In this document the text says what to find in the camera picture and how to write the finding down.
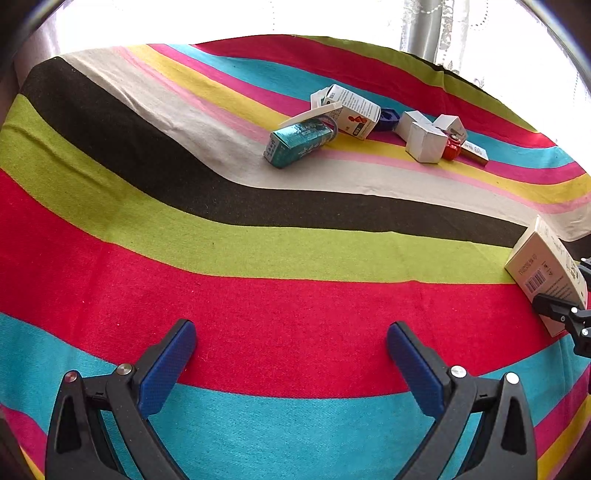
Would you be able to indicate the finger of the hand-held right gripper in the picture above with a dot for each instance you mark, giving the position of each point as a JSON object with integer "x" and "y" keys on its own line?
{"x": 558, "y": 307}
{"x": 586, "y": 267}

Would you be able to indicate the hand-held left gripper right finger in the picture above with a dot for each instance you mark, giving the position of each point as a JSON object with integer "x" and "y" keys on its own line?
{"x": 415, "y": 369}

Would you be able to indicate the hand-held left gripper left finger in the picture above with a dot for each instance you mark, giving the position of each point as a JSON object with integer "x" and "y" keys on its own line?
{"x": 166, "y": 369}

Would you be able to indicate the large beige box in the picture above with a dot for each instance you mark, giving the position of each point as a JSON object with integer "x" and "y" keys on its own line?
{"x": 540, "y": 258}

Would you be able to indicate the striped blanket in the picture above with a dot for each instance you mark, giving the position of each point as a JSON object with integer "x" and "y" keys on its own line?
{"x": 231, "y": 277}

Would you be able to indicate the white box with brown edge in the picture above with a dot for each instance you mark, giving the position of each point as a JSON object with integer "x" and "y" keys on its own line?
{"x": 475, "y": 152}

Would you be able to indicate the red toy car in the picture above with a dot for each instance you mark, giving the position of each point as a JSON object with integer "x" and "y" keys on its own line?
{"x": 452, "y": 150}

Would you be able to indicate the small white box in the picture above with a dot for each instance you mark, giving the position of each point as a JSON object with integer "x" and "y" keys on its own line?
{"x": 425, "y": 143}
{"x": 406, "y": 124}
{"x": 450, "y": 123}

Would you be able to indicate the blue plastic object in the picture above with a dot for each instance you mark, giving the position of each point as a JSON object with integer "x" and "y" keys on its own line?
{"x": 388, "y": 120}

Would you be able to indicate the teal patterned box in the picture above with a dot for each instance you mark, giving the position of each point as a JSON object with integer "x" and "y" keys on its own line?
{"x": 295, "y": 145}

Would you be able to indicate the white lace curtain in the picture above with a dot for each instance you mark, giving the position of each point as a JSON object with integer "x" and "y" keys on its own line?
{"x": 485, "y": 27}

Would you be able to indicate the white medicine box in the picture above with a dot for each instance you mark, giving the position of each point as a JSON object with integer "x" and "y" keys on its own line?
{"x": 355, "y": 108}

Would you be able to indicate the white plastic bracket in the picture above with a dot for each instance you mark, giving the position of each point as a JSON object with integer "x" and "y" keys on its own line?
{"x": 318, "y": 99}

